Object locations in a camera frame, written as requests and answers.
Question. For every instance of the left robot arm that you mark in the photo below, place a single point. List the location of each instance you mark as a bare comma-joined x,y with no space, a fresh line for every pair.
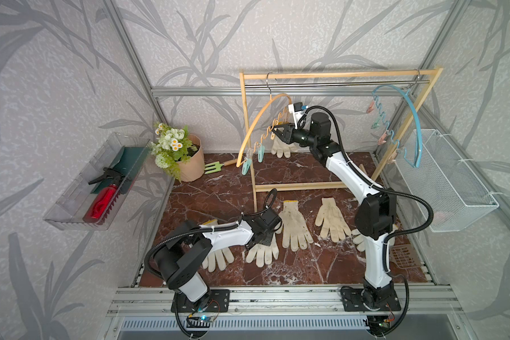
176,260

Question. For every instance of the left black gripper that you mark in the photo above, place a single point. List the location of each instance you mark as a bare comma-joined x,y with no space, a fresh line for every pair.
269,240

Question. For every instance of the red spray bottle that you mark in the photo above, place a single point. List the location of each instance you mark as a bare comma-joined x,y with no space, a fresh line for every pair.
106,197

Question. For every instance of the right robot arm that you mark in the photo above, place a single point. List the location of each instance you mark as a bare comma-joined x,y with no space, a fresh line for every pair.
311,128

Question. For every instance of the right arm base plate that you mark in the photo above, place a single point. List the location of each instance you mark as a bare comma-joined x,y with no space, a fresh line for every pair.
370,299

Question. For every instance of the potted white flower plant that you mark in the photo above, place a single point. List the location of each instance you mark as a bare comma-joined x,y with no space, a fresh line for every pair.
178,152

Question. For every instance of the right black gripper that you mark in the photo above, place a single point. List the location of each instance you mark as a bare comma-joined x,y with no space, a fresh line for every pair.
288,133

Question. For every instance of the white wire basket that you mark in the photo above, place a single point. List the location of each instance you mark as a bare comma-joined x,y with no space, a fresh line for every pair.
446,182

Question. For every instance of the clear plastic wall bin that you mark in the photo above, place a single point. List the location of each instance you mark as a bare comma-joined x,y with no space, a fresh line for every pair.
68,211

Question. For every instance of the white glove red spot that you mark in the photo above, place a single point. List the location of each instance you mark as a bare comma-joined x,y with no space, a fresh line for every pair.
263,255

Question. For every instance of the green trowel scoop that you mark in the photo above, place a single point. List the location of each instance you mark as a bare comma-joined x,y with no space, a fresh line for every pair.
122,171

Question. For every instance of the orange clip hanger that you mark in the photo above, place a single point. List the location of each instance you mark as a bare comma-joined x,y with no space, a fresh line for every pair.
253,144

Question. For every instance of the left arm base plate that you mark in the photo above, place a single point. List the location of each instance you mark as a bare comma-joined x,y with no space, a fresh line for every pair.
214,301

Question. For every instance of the teal clothespin clip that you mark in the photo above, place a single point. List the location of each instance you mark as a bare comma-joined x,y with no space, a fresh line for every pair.
246,165

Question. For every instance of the green garden fork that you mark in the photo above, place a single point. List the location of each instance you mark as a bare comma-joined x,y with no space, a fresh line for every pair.
217,166

